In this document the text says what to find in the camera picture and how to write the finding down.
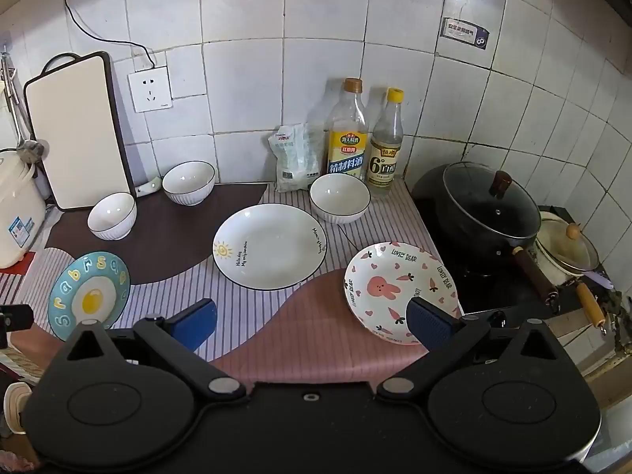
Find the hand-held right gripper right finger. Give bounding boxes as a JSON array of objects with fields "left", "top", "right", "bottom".
[{"left": 378, "top": 297, "right": 561, "bottom": 401}]

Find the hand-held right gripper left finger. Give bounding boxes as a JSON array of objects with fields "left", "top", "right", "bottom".
[{"left": 66, "top": 299, "right": 248, "bottom": 402}]

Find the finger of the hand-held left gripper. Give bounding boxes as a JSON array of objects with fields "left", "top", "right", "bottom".
[{"left": 0, "top": 305, "right": 34, "bottom": 349}]

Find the white rabbit print plate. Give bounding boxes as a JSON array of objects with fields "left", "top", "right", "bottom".
[{"left": 344, "top": 242, "right": 464, "bottom": 345}]

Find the blue fried egg plate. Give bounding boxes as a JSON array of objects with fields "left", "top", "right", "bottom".
[{"left": 48, "top": 252, "right": 132, "bottom": 341}]

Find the white sun print plate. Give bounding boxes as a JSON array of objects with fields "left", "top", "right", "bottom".
[{"left": 213, "top": 204, "right": 329, "bottom": 292}]

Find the white ribbed bowl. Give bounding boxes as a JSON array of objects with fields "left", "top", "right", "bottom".
[
  {"left": 162, "top": 161, "right": 216, "bottom": 207},
  {"left": 87, "top": 192, "right": 137, "bottom": 241},
  {"left": 309, "top": 173, "right": 371, "bottom": 225}
]

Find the black gas stove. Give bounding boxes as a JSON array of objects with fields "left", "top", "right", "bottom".
[{"left": 412, "top": 178, "right": 564, "bottom": 317}]

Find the cream cup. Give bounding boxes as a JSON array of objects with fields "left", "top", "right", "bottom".
[{"left": 2, "top": 382, "right": 33, "bottom": 435}]

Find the black wok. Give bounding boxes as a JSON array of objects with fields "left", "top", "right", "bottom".
[{"left": 412, "top": 160, "right": 561, "bottom": 314}]

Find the striped pink brown table mat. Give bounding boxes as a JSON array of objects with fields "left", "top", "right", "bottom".
[{"left": 0, "top": 180, "right": 465, "bottom": 386}]

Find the white rice cooker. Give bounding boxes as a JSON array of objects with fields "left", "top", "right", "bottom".
[{"left": 0, "top": 148, "right": 47, "bottom": 270}]

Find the glass wok lid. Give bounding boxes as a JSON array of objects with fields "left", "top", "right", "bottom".
[{"left": 443, "top": 162, "right": 542, "bottom": 240}]

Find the cream enamel pot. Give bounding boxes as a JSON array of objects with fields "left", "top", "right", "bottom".
[{"left": 536, "top": 211, "right": 608, "bottom": 329}]

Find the cream pot lid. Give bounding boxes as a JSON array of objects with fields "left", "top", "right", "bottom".
[{"left": 538, "top": 212, "right": 600, "bottom": 272}]

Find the metal ladle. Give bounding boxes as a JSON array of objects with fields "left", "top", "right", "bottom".
[{"left": 0, "top": 49, "right": 44, "bottom": 163}]

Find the white vinegar bottle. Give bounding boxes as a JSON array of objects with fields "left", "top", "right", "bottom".
[{"left": 368, "top": 87, "right": 406, "bottom": 198}]

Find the white salt bag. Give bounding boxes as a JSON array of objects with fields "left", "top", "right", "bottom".
[{"left": 268, "top": 123, "right": 324, "bottom": 193}]

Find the cream cutting board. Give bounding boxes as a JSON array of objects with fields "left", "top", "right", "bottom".
[{"left": 24, "top": 51, "right": 137, "bottom": 211}]

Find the cooking wine bottle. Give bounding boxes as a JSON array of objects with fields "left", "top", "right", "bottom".
[{"left": 326, "top": 77, "right": 369, "bottom": 181}]

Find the white handled knife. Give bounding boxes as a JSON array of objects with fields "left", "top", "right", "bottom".
[{"left": 135, "top": 176, "right": 164, "bottom": 198}]

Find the white wall socket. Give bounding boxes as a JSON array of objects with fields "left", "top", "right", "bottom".
[{"left": 128, "top": 66, "right": 173, "bottom": 113}]

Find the wall sticker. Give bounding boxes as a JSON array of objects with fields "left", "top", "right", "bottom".
[{"left": 440, "top": 16, "right": 491, "bottom": 50}]

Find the thin black wall cable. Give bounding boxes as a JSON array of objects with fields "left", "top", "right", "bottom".
[{"left": 64, "top": 0, "right": 156, "bottom": 69}]

